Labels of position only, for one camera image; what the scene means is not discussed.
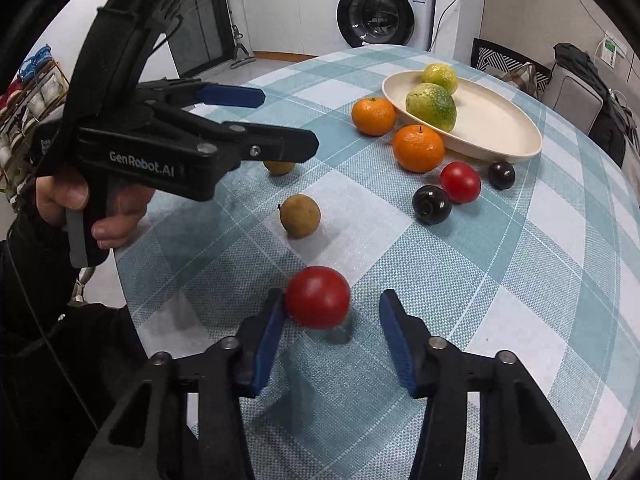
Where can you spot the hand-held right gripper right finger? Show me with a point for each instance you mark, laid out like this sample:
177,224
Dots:
397,345

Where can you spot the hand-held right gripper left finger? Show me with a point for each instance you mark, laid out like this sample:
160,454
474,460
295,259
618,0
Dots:
267,355

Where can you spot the grey sofa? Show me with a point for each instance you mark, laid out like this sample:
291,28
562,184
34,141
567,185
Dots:
570,95

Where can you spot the person's left forearm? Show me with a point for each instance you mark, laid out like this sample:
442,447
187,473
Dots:
35,260

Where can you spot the black white patterned chair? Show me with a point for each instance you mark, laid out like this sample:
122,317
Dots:
487,55

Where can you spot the dark purple plum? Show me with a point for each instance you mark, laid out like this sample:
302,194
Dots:
431,205
501,175

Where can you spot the storage shelf rack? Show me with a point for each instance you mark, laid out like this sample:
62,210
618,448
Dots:
35,95

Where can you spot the white kitchen base cabinet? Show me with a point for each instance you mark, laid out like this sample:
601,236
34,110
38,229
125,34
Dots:
280,15

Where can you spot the dark clothes pile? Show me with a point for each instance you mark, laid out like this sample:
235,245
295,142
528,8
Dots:
585,62

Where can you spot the person's black clothing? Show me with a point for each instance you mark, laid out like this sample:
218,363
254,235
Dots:
50,400

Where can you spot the person's left hand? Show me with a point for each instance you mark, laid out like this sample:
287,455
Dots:
62,195

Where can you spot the orange tangerine with stem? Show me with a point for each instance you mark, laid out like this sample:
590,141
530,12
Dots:
418,150

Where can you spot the floor mop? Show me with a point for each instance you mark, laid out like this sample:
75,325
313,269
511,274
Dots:
242,52

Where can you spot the yellow green citrus fruit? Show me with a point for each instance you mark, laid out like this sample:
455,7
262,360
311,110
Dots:
440,76

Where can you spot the cream oval plate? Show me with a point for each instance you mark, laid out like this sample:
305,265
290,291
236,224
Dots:
490,120

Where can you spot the plaid cloth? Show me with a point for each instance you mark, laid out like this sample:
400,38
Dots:
520,77

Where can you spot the white washing machine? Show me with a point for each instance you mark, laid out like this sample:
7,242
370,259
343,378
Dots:
382,12

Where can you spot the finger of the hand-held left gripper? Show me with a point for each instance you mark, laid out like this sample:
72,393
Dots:
230,95
280,145

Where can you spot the brown round fruit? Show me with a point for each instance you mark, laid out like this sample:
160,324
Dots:
300,216
279,168

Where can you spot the dark glass door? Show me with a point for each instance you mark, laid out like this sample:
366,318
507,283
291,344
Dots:
200,25

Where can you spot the red tomato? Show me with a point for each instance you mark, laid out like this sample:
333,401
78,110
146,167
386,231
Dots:
460,182
317,297

